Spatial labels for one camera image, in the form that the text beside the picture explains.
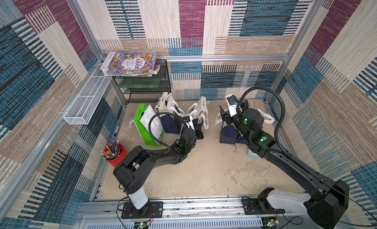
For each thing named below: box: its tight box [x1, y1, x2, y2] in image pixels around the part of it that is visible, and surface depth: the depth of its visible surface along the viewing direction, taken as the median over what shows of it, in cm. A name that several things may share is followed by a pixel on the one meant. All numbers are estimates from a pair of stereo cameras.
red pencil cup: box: [100, 140, 129, 168], surface depth 81 cm
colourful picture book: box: [99, 51, 161, 78], surface depth 81 cm
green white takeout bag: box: [133, 103, 165, 147], surface depth 82 cm
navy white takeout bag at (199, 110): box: [186, 96, 211, 130], surface depth 84 cm
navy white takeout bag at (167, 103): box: [154, 91, 186, 135], surface depth 89 cm
